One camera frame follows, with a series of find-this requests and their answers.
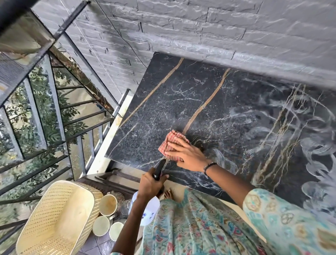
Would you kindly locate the person's left hand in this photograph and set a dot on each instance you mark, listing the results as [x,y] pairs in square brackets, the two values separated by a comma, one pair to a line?
[151,184]

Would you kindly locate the person's right hand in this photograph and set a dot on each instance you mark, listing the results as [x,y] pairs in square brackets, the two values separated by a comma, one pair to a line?
[189,155]

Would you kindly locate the brown checked cloth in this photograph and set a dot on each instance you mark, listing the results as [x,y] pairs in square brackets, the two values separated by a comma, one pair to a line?
[170,139]

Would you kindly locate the white spray bottle black head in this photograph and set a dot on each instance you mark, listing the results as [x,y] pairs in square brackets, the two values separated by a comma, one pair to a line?
[149,210]

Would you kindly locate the clear drinking glass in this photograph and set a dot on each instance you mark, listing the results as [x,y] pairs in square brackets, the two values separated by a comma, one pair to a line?
[126,207]

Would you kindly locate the cream floral cup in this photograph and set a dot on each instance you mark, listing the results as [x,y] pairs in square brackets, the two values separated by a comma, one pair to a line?
[110,203]

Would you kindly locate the person's left forearm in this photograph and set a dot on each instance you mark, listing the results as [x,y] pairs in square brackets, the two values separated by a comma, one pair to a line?
[128,228]

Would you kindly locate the person's right forearm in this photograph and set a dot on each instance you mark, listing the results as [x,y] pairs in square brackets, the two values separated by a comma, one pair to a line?
[231,184]

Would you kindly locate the person's foot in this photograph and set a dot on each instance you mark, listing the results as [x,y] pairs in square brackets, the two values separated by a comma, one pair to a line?
[168,194]

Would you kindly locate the black marble table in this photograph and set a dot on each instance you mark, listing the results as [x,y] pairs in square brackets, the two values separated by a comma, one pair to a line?
[197,105]

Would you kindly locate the dark brown plastic stool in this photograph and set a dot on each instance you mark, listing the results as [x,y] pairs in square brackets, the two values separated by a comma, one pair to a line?
[118,181]

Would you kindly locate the white concrete ledge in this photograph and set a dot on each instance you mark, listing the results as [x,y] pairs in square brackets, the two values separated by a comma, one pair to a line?
[105,152]

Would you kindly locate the cream plastic basket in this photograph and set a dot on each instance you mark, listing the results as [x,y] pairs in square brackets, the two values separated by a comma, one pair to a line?
[57,218]

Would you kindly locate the green leafy tree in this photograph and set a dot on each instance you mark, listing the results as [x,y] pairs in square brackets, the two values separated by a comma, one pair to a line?
[39,118]

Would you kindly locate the black metal railing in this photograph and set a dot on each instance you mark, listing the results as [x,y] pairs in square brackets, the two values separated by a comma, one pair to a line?
[39,52]

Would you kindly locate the grey louvred vent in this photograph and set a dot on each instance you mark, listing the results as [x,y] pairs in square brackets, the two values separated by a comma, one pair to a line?
[9,69]

